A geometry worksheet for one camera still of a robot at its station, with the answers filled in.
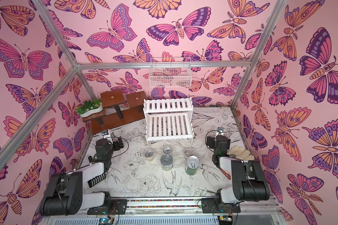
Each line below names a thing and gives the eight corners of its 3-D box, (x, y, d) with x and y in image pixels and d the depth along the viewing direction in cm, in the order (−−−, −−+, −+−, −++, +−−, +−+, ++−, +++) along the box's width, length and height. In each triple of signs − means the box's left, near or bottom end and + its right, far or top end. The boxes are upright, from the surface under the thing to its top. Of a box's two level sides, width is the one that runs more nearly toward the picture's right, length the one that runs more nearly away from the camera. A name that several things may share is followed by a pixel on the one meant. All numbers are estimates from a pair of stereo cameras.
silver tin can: (161, 170, 88) (160, 165, 82) (161, 160, 93) (161, 154, 86) (173, 170, 88) (172, 165, 82) (172, 159, 93) (172, 154, 86)
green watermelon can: (185, 175, 86) (186, 168, 77) (184, 164, 91) (186, 155, 81) (197, 175, 86) (200, 168, 77) (196, 164, 91) (198, 155, 81)
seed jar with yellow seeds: (145, 161, 92) (143, 157, 87) (146, 153, 96) (144, 148, 91) (153, 161, 92) (152, 157, 87) (154, 153, 96) (153, 148, 91)
